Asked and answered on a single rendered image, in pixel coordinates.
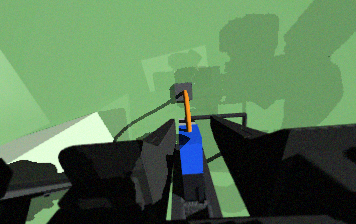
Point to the dark grey power cord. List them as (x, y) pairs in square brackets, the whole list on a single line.
[(182, 121)]

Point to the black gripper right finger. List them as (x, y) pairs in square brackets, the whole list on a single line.
[(259, 162)]

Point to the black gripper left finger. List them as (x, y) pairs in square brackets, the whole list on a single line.
[(150, 160)]

